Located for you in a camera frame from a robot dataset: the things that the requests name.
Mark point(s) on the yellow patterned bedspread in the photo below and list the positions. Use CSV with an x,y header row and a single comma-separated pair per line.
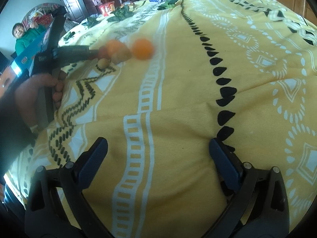
x,y
242,71

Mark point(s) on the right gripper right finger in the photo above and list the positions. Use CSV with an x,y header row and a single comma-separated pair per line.
x,y
238,178

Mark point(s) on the green leafy vegetable left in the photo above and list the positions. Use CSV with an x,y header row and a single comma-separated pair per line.
x,y
90,22

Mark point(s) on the large orange fruit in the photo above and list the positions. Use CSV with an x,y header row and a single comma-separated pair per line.
x,y
142,49

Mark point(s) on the small green vegetable far left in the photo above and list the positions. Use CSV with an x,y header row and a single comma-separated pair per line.
x,y
68,36

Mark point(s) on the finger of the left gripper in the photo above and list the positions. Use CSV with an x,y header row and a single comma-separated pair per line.
x,y
55,30
66,55

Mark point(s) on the person in green sweater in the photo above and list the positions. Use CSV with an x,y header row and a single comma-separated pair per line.
x,y
24,37

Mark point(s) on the green leafy vegetable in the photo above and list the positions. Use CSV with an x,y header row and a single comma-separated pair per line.
x,y
90,22
120,14
168,4

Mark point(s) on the brown kiwi left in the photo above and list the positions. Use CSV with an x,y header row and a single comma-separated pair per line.
x,y
103,63

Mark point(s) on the orange tangerine front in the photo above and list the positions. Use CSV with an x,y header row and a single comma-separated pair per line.
x,y
113,46

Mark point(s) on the left hand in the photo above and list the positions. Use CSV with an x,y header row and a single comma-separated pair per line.
x,y
27,93

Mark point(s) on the green leafy vegetable right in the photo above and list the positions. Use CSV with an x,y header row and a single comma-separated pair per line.
x,y
168,4

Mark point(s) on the brown kiwi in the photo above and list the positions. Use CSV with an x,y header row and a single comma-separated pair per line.
x,y
122,55
103,63

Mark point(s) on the red cherry tomato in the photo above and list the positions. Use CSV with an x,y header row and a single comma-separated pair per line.
x,y
103,53

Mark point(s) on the brown kiwi right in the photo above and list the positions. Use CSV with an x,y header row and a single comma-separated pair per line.
x,y
122,55

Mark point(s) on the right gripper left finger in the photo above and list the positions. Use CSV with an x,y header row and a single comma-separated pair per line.
x,y
76,177

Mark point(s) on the blue green food box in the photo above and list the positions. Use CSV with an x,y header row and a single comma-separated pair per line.
x,y
32,52

